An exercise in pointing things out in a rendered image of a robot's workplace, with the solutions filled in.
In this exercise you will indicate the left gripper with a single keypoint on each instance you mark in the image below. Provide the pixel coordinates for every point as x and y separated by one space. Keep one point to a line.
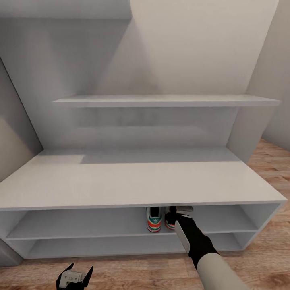
75 286

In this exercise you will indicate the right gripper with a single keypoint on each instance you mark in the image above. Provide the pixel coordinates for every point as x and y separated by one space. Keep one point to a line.
171 218

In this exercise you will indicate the gym shoe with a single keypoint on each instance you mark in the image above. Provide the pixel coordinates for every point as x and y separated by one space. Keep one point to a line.
170 209
154 218

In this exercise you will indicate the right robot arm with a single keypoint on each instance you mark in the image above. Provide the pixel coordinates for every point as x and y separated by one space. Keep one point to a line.
214 272

